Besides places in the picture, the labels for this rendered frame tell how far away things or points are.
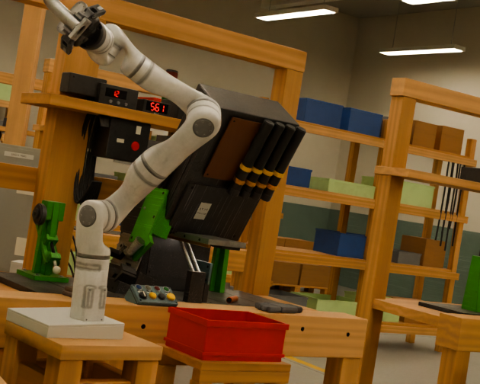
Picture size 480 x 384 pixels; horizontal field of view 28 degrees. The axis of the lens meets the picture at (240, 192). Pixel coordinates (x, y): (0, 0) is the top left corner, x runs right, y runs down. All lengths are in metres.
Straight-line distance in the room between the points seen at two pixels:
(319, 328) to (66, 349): 1.27
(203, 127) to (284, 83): 1.65
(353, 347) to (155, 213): 0.92
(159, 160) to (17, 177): 1.13
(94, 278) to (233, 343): 0.50
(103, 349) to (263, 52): 1.82
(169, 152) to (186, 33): 1.34
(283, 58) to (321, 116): 4.71
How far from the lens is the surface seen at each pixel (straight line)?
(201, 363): 2.80
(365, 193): 9.13
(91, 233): 2.63
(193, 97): 2.51
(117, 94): 3.52
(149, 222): 3.32
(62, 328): 2.58
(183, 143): 2.48
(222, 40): 3.88
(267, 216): 4.06
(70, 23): 2.11
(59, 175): 3.53
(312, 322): 3.49
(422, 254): 9.81
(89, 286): 2.65
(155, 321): 3.09
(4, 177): 3.55
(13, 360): 2.73
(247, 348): 2.92
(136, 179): 2.55
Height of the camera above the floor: 1.30
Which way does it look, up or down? level
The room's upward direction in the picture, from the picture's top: 9 degrees clockwise
